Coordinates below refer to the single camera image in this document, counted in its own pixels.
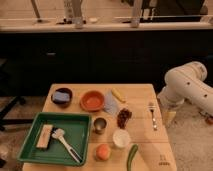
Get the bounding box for yellow banana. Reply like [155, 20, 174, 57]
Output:
[111, 88, 126, 103]

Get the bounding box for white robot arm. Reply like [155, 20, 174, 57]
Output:
[157, 61, 213, 126]

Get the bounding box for red bowl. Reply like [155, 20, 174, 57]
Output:
[80, 90, 105, 112]

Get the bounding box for silver fork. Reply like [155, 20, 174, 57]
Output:
[148, 102, 157, 131]

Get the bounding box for dark red grapes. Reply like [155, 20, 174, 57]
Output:
[117, 108, 132, 129]

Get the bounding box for green cucumber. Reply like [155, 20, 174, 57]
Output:
[126, 144, 138, 171]

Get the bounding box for white round cup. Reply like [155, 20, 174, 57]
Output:
[113, 129, 131, 148]

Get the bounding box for small metal cup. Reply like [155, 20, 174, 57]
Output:
[94, 117, 107, 134]

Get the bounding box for orange fruit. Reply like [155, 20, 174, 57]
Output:
[96, 144, 111, 161]

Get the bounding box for green plastic tray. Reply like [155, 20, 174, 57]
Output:
[18, 112, 91, 167]

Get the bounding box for blue sponge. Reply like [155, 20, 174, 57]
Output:
[52, 91, 70, 102]

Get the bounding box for white dish brush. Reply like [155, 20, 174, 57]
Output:
[52, 128, 82, 163]

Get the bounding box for black office chair base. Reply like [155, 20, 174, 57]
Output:
[0, 59, 34, 132]

